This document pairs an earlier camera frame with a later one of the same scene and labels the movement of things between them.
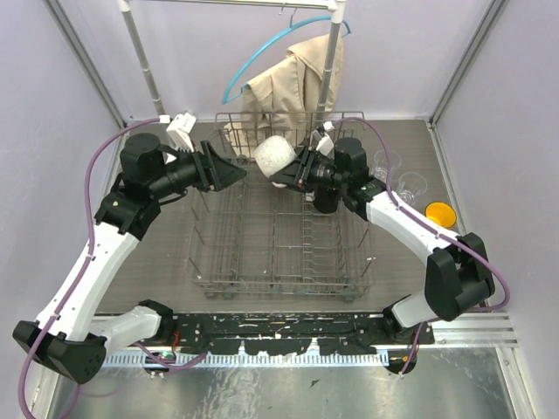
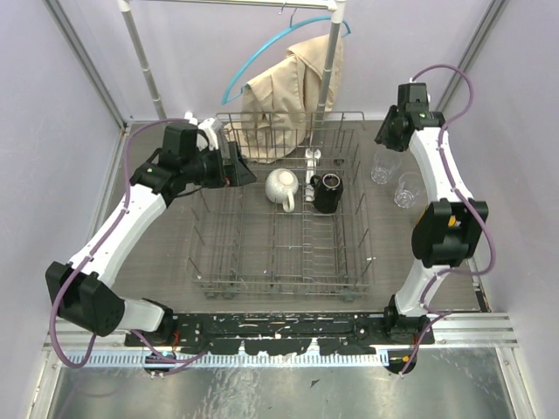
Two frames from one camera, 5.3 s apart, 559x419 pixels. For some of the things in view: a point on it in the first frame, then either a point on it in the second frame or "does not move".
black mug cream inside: x=326 y=197 does not move
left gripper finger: x=224 y=175 to x=244 y=175
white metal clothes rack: x=338 y=10 does not move
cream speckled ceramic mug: x=272 y=154 to x=281 y=185
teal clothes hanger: x=291 y=25 does not move
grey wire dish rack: x=254 y=238 does not move
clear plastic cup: x=380 y=168 does not move
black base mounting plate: x=297 y=333 does not move
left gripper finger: x=212 y=158 to x=232 y=153
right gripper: x=288 y=176 to x=383 y=139
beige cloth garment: x=284 y=100 does not move
